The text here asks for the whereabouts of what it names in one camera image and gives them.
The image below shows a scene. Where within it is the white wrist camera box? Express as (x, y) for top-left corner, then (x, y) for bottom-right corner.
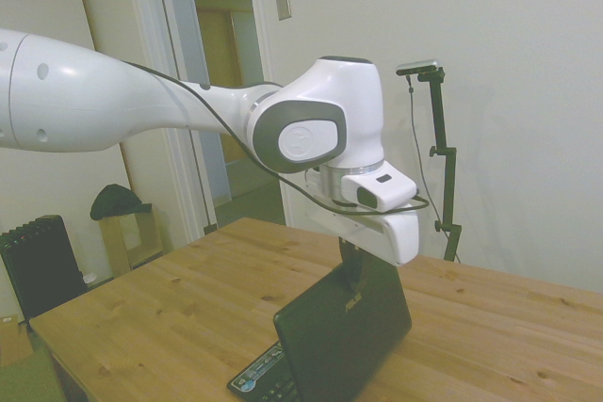
(340, 171), (418, 212)

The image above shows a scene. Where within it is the black ASUS laptop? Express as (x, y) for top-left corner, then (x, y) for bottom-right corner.
(226, 260), (414, 402)

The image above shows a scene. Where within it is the black hat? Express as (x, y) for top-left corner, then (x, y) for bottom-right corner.
(90, 183), (154, 221)

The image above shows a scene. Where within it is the grey camera on stand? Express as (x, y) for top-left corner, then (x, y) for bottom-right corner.
(395, 58), (442, 77)

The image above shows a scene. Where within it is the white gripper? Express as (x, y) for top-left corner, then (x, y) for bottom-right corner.
(304, 202), (421, 292)

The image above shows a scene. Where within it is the light wooden stool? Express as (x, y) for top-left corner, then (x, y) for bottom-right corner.
(97, 212), (164, 279)

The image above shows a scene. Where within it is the wooden far door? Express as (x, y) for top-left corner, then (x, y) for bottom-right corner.
(195, 8), (255, 164)

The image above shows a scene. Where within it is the black camera stand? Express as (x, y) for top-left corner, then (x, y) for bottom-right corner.
(416, 67), (464, 264)

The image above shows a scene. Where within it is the white open door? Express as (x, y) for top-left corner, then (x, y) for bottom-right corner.
(153, 0), (233, 209)

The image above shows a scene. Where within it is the black radiator heater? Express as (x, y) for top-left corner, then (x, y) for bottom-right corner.
(0, 214), (89, 324)

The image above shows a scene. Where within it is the brown cardboard box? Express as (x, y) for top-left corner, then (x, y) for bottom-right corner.
(0, 314), (35, 366)

